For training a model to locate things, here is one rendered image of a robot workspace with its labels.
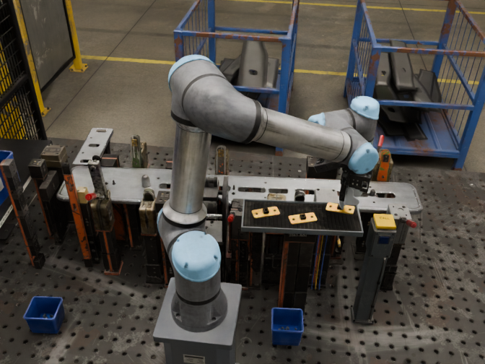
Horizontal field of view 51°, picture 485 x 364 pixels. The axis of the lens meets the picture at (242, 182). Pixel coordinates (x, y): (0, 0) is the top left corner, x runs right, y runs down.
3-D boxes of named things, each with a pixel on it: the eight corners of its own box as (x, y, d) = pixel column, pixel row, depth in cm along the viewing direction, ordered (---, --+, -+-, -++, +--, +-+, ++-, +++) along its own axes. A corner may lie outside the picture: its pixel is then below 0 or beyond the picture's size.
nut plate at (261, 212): (276, 206, 163) (276, 204, 162) (280, 214, 160) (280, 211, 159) (251, 211, 161) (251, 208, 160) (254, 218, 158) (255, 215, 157)
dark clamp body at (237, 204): (252, 269, 203) (255, 194, 181) (252, 295, 193) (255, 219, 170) (226, 268, 204) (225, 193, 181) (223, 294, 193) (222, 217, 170)
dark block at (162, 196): (180, 274, 200) (172, 190, 175) (177, 288, 195) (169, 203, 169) (167, 274, 200) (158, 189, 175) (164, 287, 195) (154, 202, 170)
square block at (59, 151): (81, 211, 230) (66, 144, 208) (75, 224, 223) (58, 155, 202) (63, 211, 230) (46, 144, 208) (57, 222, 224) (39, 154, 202)
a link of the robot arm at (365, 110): (343, 97, 135) (371, 92, 138) (338, 132, 142) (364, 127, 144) (359, 110, 130) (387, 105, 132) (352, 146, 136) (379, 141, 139)
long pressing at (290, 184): (412, 180, 204) (413, 177, 203) (425, 217, 186) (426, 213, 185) (72, 166, 208) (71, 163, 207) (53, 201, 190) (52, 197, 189)
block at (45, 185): (71, 226, 222) (56, 170, 204) (61, 245, 212) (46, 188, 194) (63, 226, 222) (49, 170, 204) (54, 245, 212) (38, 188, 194)
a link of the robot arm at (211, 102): (212, 92, 95) (392, 146, 120) (195, 68, 103) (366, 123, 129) (189, 144, 100) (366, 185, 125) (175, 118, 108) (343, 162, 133)
